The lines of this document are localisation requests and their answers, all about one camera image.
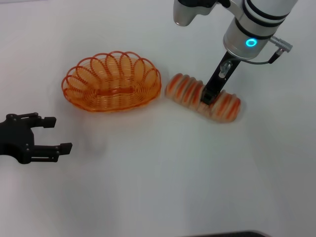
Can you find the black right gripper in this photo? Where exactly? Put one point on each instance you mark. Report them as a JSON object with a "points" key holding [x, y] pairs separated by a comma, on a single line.
{"points": [[217, 82]]}

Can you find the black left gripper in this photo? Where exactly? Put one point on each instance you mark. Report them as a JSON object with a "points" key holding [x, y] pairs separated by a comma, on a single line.
{"points": [[17, 138]]}

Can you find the dark rounded robot base edge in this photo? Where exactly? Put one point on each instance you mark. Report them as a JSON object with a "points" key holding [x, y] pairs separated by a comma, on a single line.
{"points": [[229, 234]]}

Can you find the small silver gripper plug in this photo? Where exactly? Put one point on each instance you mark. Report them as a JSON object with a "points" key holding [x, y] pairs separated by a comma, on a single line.
{"points": [[225, 66]]}

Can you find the orange striped toy bread loaf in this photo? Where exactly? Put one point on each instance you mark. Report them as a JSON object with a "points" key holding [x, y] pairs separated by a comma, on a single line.
{"points": [[182, 91]]}

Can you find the orange woven plastic basket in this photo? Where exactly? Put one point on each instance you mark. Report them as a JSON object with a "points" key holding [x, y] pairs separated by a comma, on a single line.
{"points": [[111, 96]]}

